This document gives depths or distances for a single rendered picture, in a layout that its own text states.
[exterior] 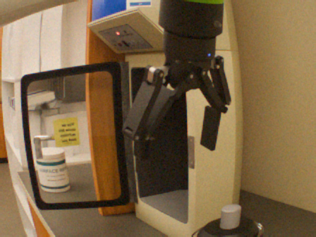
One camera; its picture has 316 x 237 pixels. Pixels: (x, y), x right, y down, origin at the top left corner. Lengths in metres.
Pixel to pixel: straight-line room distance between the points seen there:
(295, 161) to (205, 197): 0.41
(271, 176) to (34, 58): 1.39
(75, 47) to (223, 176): 1.43
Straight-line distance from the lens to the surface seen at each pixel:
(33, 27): 2.16
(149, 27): 0.85
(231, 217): 0.53
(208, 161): 0.91
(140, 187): 1.17
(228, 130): 0.93
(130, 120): 0.58
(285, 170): 1.28
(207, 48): 0.57
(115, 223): 1.18
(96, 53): 1.17
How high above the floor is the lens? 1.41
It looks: 9 degrees down
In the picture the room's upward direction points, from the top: 3 degrees counter-clockwise
